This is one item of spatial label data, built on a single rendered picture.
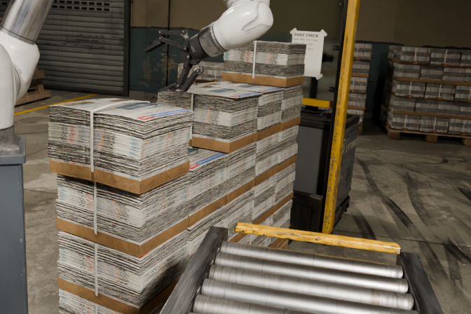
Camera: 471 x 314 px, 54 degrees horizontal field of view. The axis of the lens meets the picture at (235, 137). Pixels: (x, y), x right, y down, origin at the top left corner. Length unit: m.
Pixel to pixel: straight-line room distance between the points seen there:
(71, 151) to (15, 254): 0.39
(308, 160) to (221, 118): 1.36
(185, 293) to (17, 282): 0.54
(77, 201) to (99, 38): 7.72
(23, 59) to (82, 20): 8.01
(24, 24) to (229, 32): 0.56
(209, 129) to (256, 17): 0.79
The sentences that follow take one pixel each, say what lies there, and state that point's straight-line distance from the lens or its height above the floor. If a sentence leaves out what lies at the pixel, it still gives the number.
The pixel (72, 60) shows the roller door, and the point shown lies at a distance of 9.54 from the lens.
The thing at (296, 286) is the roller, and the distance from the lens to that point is 1.08.
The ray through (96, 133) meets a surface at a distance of 1.49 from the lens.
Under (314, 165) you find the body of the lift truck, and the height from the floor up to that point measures 0.49.
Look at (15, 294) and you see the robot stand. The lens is 1.40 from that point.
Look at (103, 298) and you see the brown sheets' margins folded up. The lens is 1.75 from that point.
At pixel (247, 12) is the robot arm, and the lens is 1.28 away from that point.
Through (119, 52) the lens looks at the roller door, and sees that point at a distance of 9.10.
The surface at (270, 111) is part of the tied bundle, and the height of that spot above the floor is 0.96.
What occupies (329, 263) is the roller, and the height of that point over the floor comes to 0.79.
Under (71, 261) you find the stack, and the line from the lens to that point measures 1.80.
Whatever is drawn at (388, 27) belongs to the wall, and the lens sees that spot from 8.44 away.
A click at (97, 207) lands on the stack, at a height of 0.73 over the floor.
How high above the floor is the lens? 1.33
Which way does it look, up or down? 13 degrees down
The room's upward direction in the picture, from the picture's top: 4 degrees clockwise
